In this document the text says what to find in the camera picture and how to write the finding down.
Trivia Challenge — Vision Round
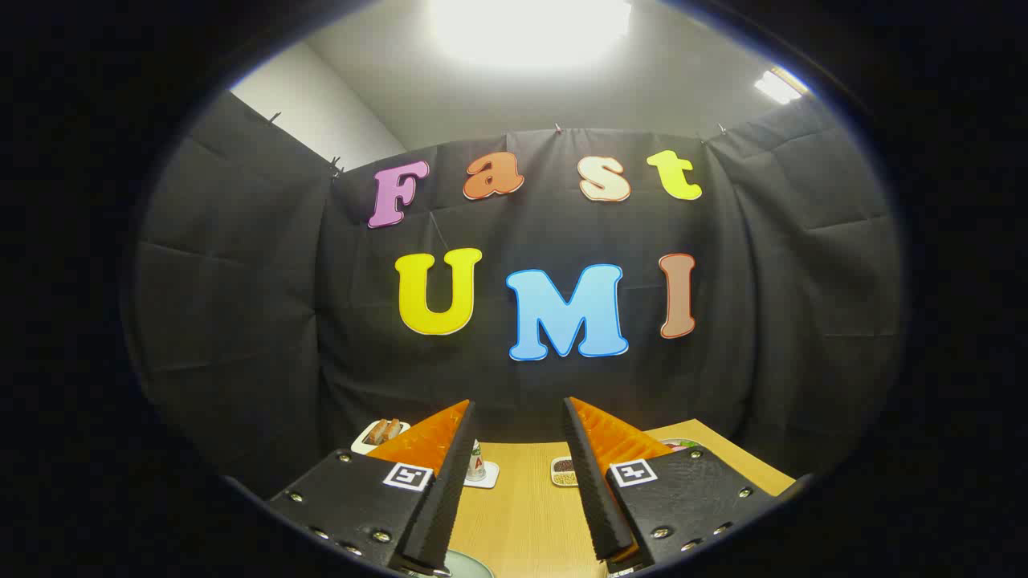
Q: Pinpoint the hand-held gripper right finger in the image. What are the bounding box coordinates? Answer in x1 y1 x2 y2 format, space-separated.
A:
562 397 778 567

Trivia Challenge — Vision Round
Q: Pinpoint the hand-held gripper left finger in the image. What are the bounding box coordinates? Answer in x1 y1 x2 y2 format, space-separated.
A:
267 399 476 575

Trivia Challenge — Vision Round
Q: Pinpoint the pale green plate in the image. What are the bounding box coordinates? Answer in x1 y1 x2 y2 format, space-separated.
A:
438 550 495 578

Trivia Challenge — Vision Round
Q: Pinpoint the white toaster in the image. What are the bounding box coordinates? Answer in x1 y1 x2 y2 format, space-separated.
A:
351 419 410 455

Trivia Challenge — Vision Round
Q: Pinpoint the small ceiling light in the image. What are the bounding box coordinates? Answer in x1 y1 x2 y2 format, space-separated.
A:
753 68 808 105

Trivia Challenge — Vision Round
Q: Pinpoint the large ceiling light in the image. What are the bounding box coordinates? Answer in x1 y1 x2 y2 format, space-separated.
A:
430 0 635 69

